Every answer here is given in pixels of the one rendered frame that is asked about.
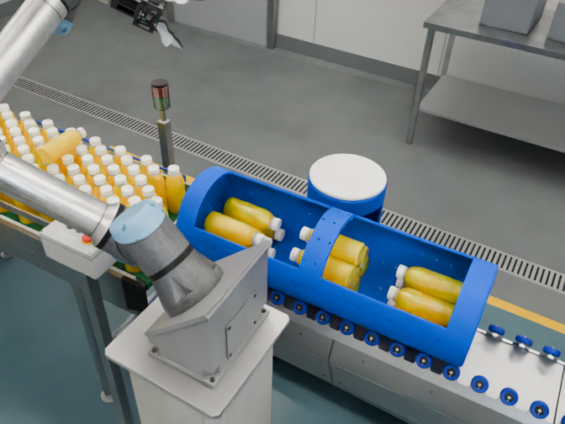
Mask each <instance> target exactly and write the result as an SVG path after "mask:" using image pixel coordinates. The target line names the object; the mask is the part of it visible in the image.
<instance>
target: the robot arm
mask: <svg viewBox="0 0 565 424"><path fill-rule="evenodd" d="M81 1H82V0H25V1H24V3H23V4H22V5H21V7H20V8H19V9H18V11H17V12H16V13H15V14H14V16H13V17H12V18H11V19H10V20H9V21H8V23H7V24H6V25H5V26H4V28H3V29H2V30H1V32H0V103H1V101H2V100H3V98H4V97H5V96H6V94H7V93H8V91H9V90H10V89H11V87H12V86H13V85H14V83H16V81H17V80H18V79H19V77H20V76H21V75H22V73H23V72H24V70H25V69H26V68H27V66H28V65H29V63H30V62H31V61H32V60H33V59H34V57H35V56H36V55H37V54H38V52H39V51H40V49H41V48H42V47H43V45H44V44H45V42H46V41H47V40H48V39H49V38H50V36H51V35H52V34H55V35H59V36H63V35H66V34H68V32H69V30H70V28H71V26H72V25H73V24H72V23H73V21H74V18H75V17H76V14H77V10H78V9H79V6H80V4H81ZM98 1H101V2H103V3H106V4H109V3H110V7H111V8H113V9H115V10H118V11H120V12H121V13H124V14H126V15H129V16H130V17H132V18H134V21H133V23H132V24H133V25H135V26H137V27H139V28H141V29H144V30H146V31H148V32H150V33H152V34H153V31H154V30H155V31H156V32H158V33H159V34H160V35H161V42H162V44H163V45H164V46H169V44H172V45H174V46H176V47H177V48H180V49H182V44H181V42H180V40H179V39H178V38H177V37H176V36H175V35H174V33H173V32H172V31H170V30H169V28H168V24H167V22H166V21H165V20H162V19H159V18H160V16H162V14H163V12H162V11H163V10H164V8H165V6H166V5H167V2H172V3H177V4H185V3H187V2H188V1H190V0H166V1H165V0H98ZM141 21H143V22H145V23H146V24H144V23H142V22H141ZM139 24H143V25H145V26H147V27H149V29H146V28H143V27H141V26H139ZM0 193H2V194H4V195H6V196H8V197H9V198H11V199H14V200H16V201H18V202H20V203H21V204H24V205H27V206H29V207H30V208H32V209H35V210H37V211H39V212H40V213H42V214H44V215H47V216H49V217H50V218H52V219H54V220H57V221H59V222H61V223H62V224H64V225H67V226H69V227H71V228H72V229H74V230H76V231H79V232H81V233H82V234H84V235H86V236H89V237H90V238H91V241H92V245H93V246H95V247H96V248H98V249H100V250H102V251H104V252H106V253H108V254H110V255H111V256H112V257H113V258H114V259H116V260H117V261H119V262H122V263H125V264H131V265H134V264H136V265H137V266H138V267H139V268H140V269H141V271H142V272H143V273H144V274H145V276H146V277H147V278H148V279H149V280H150V281H151V282H152V283H153V285H154V287H155V289H156V292H157V295H158V297H159V300H160V302H161V306H162V308H163V310H164V311H165V312H166V313H167V314H168V315H169V316H170V317H174V316H177V315H180V314H182V313H183V312H185V311H187V310H189V309H190V308H192V307H193V306H195V305H196V304H197V303H198V302H199V301H200V300H202V299H203V298H204V297H205V296H206V295H208V294H209V293H210V292H211V291H212V290H213V289H214V287H215V286H216V285H217V284H218V283H219V281H220V280H221V279H222V277H223V274H224V272H223V271H222V270H221V268H220V267H219V266H218V265H217V264H216V263H215V262H212V261H211V260H209V259H208V258H206V257H205V256H204V255H202V254H201V253H199V252H197V251H196V250H195V249H194V248H193V246H192V245H191V244H190V243H189V241H188V240H187V239H186V237H185V236H184V235H183V234H182V233H181V232H180V231H179V229H178V228H177V227H176V225H175V224H174V223H173V222H172V220H171V219H170V218H169V217H168V215H167V214H166V213H165V210H164V209H163V208H162V207H161V206H160V205H159V204H158V203H157V202H156V201H155V200H154V199H144V200H141V201H140V202H139V203H138V204H134V205H132V206H131V207H127V206H125V205H123V204H121V203H119V202H117V203H113V204H106V203H105V202H103V201H102V200H100V199H97V198H95V197H93V196H92V195H90V194H88V193H86V192H84V191H82V190H81V189H79V188H76V187H74V186H72V185H70V184H69V183H67V182H65V181H63V180H61V179H59V178H57V177H55V176H53V175H52V174H50V173H48V172H46V171H44V170H42V169H40V168H38V167H36V166H35V165H33V164H31V163H29V162H27V161H25V160H23V159H21V158H19V157H17V156H15V155H14V154H12V153H10V152H8V151H7V150H6V147H5V145H4V142H3V141H2V140H0Z"/></svg>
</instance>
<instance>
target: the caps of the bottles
mask: <svg viewBox="0 0 565 424"><path fill-rule="evenodd" d="M8 110H9V106H8V104H7V103H2V104H0V112H3V113H2V117H3V119H7V120H6V121H5V124H6V126H7V127H8V128H11V129H10V130H9V133H10V135H11V136H15V137H14V138H13V142H14V144H15V145H18V146H19V145H21V146H19V147H18V153H19V154H22V155H23V156H22V159H23V160H25V161H27V162H29V163H32V162H34V156H33V155H32V154H27V153H29V146H28V145H23V144H24V143H25V138H24V137H23V136H21V135H20V134H21V130H20V128H19V127H15V126H17V122H16V120H15V119H12V117H13V113H12V112H11V111H8ZM19 116H20V118H21V119H22V120H24V126H25V127H26V128H30V129H28V133H29V135H30V136H35V137H34V138H33V139H32V141H33V143H34V145H36V146H38V147H37V151H38V148H39V147H41V146H42V144H44V138H43V136H37V135H39V134H40V131H39V129H38V128H36V127H34V126H35V122H34V120H33V119H30V118H31V115H30V112H28V111H24V112H21V113H20V114H19ZM42 125H43V127H44V128H46V129H47V128H49V129H48V130H47V131H46V132H47V135H48V136H50V137H52V136H54V137H53V138H52V139H54V138H56V135H58V130H57V128H51V127H52V126H53V121H52V120H51V119H45V120H43V121H42ZM32 127H33V128H32ZM0 140H2V141H3V142H4V144H5V143H6V138H5V136H3V135H0ZM89 142H90V145H91V146H97V147H96V148H95V152H96V153H97V154H98V155H104V154H106V152H107V149H106V146H98V145H100V143H101V141H100V138H99V137H97V136H94V137H91V138H90V139H89ZM40 145H41V146H40ZM76 151H77V154H78V155H84V154H86V153H87V147H86V146H78V147H77V148H76ZM114 152H115V154H116V155H119V156H121V155H123V154H125V152H126V150H125V147H124V146H116V147H115V148H114ZM24 154H26V155H24ZM61 160H62V162H63V163H64V164H71V163H73V162H74V159H73V155H70V154H67V155H64V156H63V157H62V158H61ZM101 160H102V163H103V164H104V165H108V164H111V163H112V162H113V157H112V156H111V155H104V156H102V157H101ZM132 161H133V160H132V156H131V155H124V156H122V157H121V162H122V164H124V165H129V164H131V163H132ZM82 163H83V164H86V165H87V164H91V163H93V157H92V155H84V156H82ZM87 170H88V173H89V174H97V173H99V166H98V165H97V164H92V165H89V166H88V167H87ZM59 171H60V170H59V166H58V165H57V164H50V165H49V166H48V167H47V172H48V173H50V174H55V175H54V176H55V177H57V178H59V179H61V180H63V181H65V178H64V175H62V174H56V173H58V172H59ZM67 171H68V172H69V173H70V174H77V173H79V166H78V165H77V164H71V165H69V166H68V167H67ZM108 173H109V174H112V175H114V174H117V173H119V166H118V165H116V164H113V165H110V166H108ZM93 180H94V182H95V184H97V185H102V184H104V183H106V177H105V176H104V175H102V174H98V175H96V176H95V177H94V178H93ZM73 182H74V184H76V185H81V184H84V183H85V182H86V179H85V176H84V175H82V174H77V175H75V176H74V177H73ZM79 189H81V190H82V191H84V192H86V193H88V194H91V192H92V189H91V186H89V185H82V186H81V187H80V188H79Z"/></svg>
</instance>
